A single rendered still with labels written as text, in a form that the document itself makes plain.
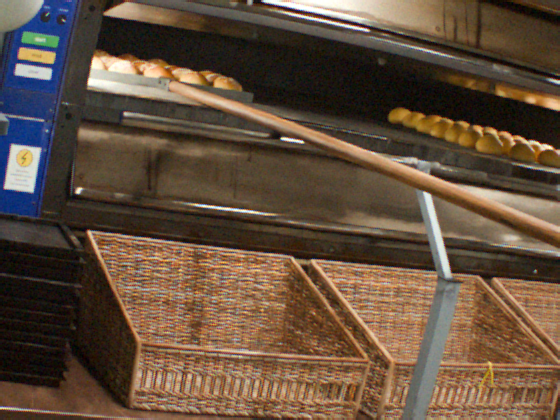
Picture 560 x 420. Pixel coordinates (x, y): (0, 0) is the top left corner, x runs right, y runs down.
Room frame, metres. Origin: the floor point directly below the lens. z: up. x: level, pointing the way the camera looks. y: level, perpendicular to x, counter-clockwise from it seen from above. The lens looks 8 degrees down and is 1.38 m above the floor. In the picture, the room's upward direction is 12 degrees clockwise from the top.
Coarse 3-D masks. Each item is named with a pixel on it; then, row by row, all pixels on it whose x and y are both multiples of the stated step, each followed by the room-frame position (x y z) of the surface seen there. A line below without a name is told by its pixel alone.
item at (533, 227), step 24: (192, 96) 2.96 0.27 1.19; (216, 96) 2.84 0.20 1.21; (264, 120) 2.57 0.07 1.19; (312, 144) 2.37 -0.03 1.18; (336, 144) 2.28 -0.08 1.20; (384, 168) 2.11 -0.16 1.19; (408, 168) 2.06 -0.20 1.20; (432, 192) 1.97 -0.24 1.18; (456, 192) 1.91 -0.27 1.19; (504, 216) 1.78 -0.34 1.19; (528, 216) 1.74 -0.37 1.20; (552, 240) 1.66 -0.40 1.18
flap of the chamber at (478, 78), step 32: (128, 0) 2.57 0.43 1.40; (160, 0) 2.61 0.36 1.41; (224, 32) 2.85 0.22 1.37; (288, 32) 2.78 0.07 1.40; (320, 32) 2.79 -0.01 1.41; (384, 64) 3.05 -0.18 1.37; (416, 64) 2.99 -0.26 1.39; (448, 64) 2.96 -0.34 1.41; (512, 96) 3.26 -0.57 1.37; (544, 96) 3.18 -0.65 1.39
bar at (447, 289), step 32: (160, 128) 2.40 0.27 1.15; (192, 128) 2.43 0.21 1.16; (224, 128) 2.46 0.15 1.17; (416, 160) 2.68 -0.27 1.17; (416, 192) 2.67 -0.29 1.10; (544, 192) 2.86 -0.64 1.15; (448, 288) 2.48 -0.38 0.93; (448, 320) 2.49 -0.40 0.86; (416, 384) 2.49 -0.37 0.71; (416, 416) 2.48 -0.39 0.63
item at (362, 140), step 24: (96, 96) 2.71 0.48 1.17; (120, 96) 2.74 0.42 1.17; (144, 96) 2.79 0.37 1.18; (216, 120) 2.86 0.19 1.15; (240, 120) 2.88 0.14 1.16; (288, 120) 2.95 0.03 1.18; (360, 144) 3.04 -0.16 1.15; (384, 144) 3.07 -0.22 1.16; (408, 144) 3.10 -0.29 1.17; (480, 168) 3.22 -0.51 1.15; (504, 168) 3.26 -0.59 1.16; (528, 168) 3.30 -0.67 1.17
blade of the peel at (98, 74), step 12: (96, 72) 3.11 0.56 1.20; (108, 72) 3.13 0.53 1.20; (120, 72) 3.14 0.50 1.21; (132, 84) 3.16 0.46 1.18; (144, 84) 3.18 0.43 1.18; (156, 84) 3.20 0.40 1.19; (192, 84) 3.24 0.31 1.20; (228, 96) 3.30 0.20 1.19; (240, 96) 3.31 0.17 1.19; (252, 96) 3.33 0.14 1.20
